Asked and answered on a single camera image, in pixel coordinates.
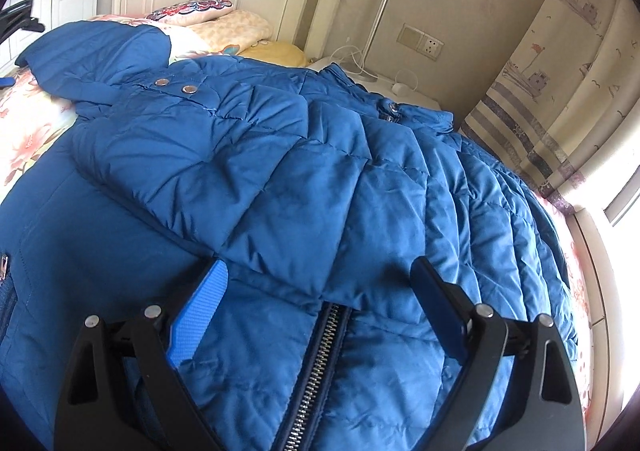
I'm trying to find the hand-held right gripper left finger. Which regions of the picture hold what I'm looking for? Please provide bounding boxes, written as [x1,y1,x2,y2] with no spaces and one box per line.
[52,258,236,451]

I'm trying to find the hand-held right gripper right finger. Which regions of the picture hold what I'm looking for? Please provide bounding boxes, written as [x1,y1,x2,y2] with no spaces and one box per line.
[410,256,588,451]

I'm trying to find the blue puffer jacket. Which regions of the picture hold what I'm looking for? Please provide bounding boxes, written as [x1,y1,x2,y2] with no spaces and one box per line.
[0,21,581,451]

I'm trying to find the floral bed sheet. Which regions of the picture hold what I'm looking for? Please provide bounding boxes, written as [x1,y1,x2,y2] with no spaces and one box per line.
[0,14,608,451]

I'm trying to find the patterned pillow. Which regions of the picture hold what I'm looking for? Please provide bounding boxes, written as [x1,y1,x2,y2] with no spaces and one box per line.
[146,0,234,27]

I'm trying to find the white window ledge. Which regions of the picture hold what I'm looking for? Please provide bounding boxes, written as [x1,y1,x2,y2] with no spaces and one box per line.
[570,201,632,432]

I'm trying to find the peach floral pillow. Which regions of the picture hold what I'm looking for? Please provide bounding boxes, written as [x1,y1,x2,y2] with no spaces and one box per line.
[186,10,274,55]

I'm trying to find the white nightstand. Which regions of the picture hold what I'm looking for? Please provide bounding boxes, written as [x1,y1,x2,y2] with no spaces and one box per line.
[305,58,444,113]

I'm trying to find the ship print curtain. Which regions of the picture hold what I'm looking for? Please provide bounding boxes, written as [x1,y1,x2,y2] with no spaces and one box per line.
[459,0,640,213]

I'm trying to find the yellow pillow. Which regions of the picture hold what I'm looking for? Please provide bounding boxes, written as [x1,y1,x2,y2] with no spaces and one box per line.
[237,41,311,68]

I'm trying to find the silver desk lamp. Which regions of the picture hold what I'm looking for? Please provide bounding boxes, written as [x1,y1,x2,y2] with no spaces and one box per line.
[344,0,401,83]

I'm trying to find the white cable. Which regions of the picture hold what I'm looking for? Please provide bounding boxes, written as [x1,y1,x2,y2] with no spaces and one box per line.
[324,45,422,93]

